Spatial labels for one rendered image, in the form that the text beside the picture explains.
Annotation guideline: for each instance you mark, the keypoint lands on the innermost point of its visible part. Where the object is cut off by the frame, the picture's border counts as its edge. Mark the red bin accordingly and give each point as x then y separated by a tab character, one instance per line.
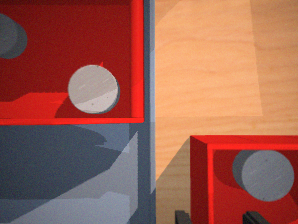
62	37
211	160

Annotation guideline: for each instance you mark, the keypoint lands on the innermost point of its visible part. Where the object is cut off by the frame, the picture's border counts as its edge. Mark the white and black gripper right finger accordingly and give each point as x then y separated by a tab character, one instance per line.
253	217

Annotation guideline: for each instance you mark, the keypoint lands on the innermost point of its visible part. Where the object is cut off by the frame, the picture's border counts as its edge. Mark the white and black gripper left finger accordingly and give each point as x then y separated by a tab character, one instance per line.
181	217

